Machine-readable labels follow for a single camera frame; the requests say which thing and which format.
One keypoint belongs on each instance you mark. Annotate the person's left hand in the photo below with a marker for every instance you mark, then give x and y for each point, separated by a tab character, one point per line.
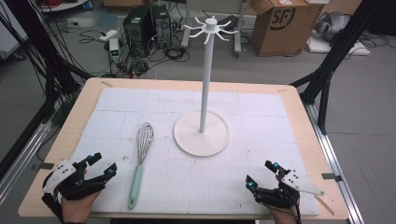
77	207

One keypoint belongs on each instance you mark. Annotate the black tape piece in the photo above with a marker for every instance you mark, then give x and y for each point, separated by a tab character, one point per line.
331	177
46	165

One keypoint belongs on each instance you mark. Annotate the large black computer tower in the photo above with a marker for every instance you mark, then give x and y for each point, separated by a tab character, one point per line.
137	31

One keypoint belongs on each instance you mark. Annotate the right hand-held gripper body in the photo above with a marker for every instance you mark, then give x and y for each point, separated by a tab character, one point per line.
288	191

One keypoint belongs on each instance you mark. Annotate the white power strip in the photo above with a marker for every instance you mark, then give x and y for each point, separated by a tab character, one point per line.
109	34

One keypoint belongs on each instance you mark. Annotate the black metal frame stand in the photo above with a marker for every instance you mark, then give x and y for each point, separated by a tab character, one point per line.
46	46
342	40

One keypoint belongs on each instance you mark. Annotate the white hook rack stand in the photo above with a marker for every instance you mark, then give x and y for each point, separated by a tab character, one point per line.
205	93

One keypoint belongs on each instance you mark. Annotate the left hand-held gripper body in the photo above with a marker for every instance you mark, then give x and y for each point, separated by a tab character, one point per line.
67	183

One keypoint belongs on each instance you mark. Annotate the flat white board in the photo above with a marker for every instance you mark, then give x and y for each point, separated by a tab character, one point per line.
342	48

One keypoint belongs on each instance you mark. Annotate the small white box with display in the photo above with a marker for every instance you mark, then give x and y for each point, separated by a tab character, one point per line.
114	49

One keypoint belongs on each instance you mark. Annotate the aluminium rail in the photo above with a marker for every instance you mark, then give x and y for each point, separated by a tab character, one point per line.
330	155
21	155

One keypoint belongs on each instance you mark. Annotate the thin wooden stick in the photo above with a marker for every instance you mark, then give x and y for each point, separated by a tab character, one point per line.
324	204

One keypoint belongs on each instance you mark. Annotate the person's right hand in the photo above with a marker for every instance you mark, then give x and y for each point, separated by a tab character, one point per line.
281	215

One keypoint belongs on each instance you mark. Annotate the white gridded mat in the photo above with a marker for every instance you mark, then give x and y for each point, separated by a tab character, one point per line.
249	130

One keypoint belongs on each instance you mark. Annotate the silver grey rounded object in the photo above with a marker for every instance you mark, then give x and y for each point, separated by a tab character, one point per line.
331	23

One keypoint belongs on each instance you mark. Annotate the brown cardboard box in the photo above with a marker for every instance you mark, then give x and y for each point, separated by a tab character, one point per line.
283	28

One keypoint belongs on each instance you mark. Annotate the slim black computer tower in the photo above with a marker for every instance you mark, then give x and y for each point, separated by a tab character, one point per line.
162	25

